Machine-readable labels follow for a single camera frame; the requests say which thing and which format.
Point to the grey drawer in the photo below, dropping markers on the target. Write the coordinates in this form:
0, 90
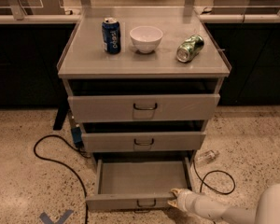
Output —
143, 107
139, 184
133, 142

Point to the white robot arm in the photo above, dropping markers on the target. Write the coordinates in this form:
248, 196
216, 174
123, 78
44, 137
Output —
201, 205

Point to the crushed green soda can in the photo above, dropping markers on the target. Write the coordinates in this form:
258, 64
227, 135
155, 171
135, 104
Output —
189, 48

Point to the blue Pepsi can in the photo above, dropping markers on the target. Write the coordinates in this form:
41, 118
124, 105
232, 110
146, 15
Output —
111, 35

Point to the white bowl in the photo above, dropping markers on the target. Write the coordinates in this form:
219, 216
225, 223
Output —
146, 38

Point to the grey middle drawer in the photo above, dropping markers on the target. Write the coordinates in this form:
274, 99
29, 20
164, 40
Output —
133, 142

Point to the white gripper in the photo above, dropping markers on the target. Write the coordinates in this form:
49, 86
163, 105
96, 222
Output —
186, 199

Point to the dark counter right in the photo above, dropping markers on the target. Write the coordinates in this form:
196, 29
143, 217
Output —
252, 47

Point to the grey top drawer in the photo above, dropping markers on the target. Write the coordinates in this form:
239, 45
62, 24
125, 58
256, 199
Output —
143, 107

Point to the dark counter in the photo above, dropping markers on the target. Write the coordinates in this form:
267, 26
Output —
252, 47
29, 53

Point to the dark counter left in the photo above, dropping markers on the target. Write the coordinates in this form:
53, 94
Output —
29, 53

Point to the grey drawer cabinet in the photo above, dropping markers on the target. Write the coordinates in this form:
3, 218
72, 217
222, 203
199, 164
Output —
88, 70

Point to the blue power adapter box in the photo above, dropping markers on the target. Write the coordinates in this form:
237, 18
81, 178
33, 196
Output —
77, 136

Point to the grey bottom drawer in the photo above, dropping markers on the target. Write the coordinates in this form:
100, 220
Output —
139, 184

